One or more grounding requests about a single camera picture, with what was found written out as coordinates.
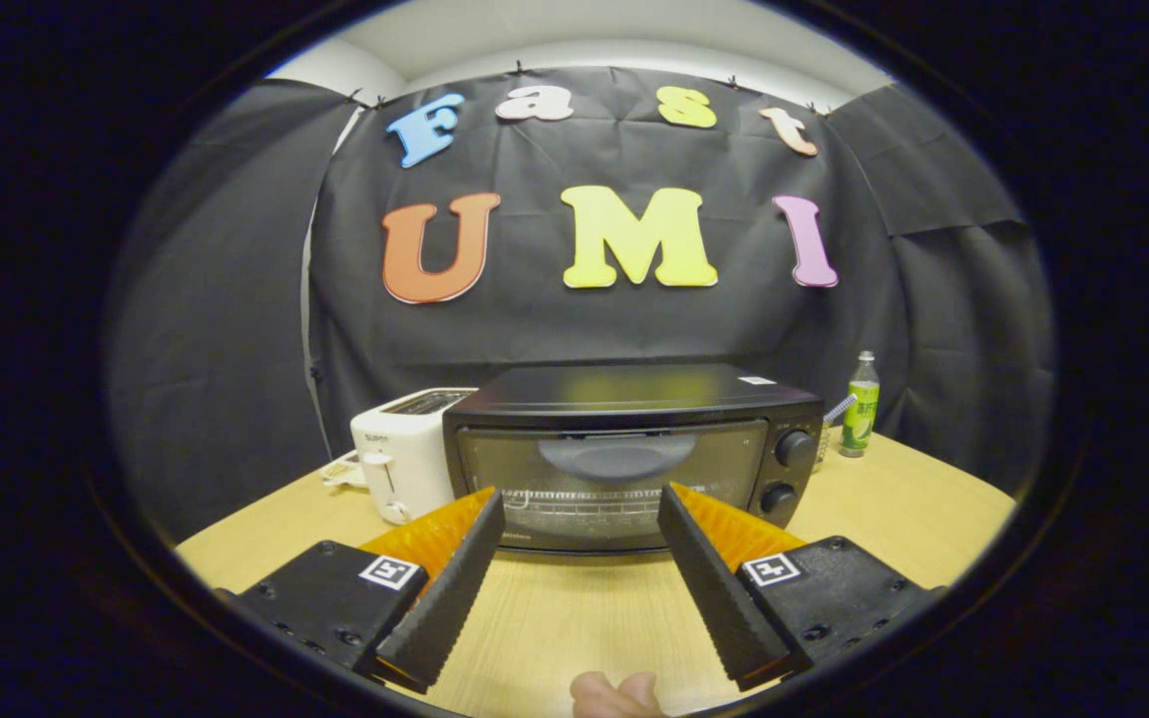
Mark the black toaster oven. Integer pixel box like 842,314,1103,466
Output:
442,363,826,555

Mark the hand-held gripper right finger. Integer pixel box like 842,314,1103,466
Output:
656,483,945,691

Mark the black backdrop cloth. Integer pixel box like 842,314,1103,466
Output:
106,65,1056,544

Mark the green label drink bottle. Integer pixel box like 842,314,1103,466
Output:
839,350,881,459

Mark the white pop-up toaster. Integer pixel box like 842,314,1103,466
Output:
350,387,478,526

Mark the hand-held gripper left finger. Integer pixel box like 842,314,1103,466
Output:
215,489,508,695

